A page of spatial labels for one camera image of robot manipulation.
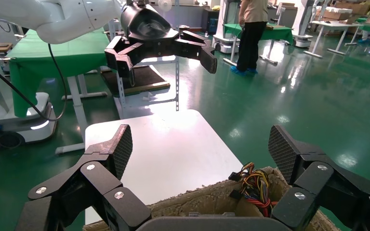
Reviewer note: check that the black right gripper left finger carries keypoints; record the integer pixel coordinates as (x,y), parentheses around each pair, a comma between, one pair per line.
(92,188)

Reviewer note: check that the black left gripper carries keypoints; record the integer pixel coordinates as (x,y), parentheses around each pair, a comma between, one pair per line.
(146,25)

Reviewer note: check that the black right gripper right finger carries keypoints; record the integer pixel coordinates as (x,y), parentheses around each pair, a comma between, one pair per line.
(325,191)

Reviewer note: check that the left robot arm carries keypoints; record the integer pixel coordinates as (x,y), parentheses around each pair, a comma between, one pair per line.
(60,19)

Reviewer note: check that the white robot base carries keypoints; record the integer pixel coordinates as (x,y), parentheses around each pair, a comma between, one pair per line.
(12,127)

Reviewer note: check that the brown board with dark mat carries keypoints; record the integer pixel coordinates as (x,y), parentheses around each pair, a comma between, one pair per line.
(146,79)

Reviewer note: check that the white fan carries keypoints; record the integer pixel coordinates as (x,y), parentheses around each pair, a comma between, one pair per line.
(165,4)

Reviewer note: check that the grey perforated metal rack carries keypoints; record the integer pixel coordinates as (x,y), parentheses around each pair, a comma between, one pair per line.
(121,95)

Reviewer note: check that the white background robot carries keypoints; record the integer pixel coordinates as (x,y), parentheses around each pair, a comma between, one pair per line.
(225,28)
(301,28)

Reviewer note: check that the person in beige shirt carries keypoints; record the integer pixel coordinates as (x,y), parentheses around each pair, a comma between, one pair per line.
(252,32)

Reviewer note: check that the worn cardboard divider box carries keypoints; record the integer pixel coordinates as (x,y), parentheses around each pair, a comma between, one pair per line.
(210,197)

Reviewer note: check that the small green tablecloth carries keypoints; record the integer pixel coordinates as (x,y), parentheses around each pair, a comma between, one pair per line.
(277,33)

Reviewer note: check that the white work table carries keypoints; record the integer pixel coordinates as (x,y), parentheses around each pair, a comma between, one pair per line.
(331,27)

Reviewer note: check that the brown cardboard carton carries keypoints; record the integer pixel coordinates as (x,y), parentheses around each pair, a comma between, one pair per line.
(335,14)

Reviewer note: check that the white table leg frame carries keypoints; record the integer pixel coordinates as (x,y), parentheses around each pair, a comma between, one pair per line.
(268,59)
(78,108)

